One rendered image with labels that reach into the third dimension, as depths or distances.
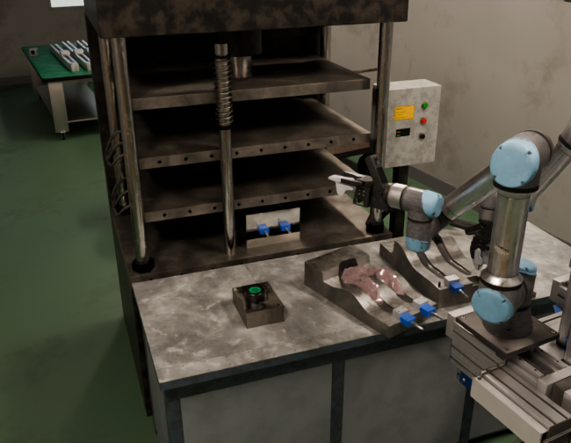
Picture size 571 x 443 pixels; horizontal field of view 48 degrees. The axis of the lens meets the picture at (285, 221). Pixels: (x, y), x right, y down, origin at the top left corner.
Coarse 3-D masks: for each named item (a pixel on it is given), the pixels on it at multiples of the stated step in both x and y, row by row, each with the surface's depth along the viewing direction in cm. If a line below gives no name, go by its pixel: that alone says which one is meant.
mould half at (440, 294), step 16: (400, 240) 279; (432, 240) 278; (448, 240) 280; (384, 256) 290; (400, 256) 276; (416, 256) 271; (432, 256) 272; (464, 256) 275; (400, 272) 278; (416, 272) 264; (448, 272) 261; (480, 272) 260; (416, 288) 266; (432, 288) 254; (448, 288) 250; (448, 304) 253
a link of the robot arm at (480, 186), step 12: (540, 132) 168; (552, 144) 168; (552, 156) 169; (468, 180) 189; (480, 180) 185; (492, 180) 182; (456, 192) 192; (468, 192) 188; (480, 192) 186; (492, 192) 186; (444, 204) 195; (456, 204) 192; (468, 204) 190; (444, 216) 196; (456, 216) 195
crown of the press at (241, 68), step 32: (96, 0) 232; (128, 0) 235; (160, 0) 239; (192, 0) 243; (224, 0) 247; (256, 0) 251; (288, 0) 256; (320, 0) 260; (352, 0) 265; (384, 0) 269; (128, 32) 240; (160, 32) 244; (192, 32) 248; (224, 32) 286; (256, 32) 289
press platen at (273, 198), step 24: (168, 168) 333; (192, 168) 333; (216, 168) 333; (240, 168) 332; (264, 168) 332; (288, 168) 332; (312, 168) 332; (336, 168) 332; (144, 192) 302; (168, 192) 302; (192, 192) 302; (216, 192) 302; (240, 192) 301; (264, 192) 301; (288, 192) 302; (312, 192) 306; (336, 192) 311; (168, 216) 285
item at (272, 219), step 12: (276, 204) 309; (288, 204) 309; (240, 216) 308; (252, 216) 299; (264, 216) 301; (276, 216) 303; (288, 216) 306; (240, 228) 312; (252, 228) 301; (276, 228) 306; (252, 240) 304; (264, 240) 306; (276, 240) 308; (288, 240) 311
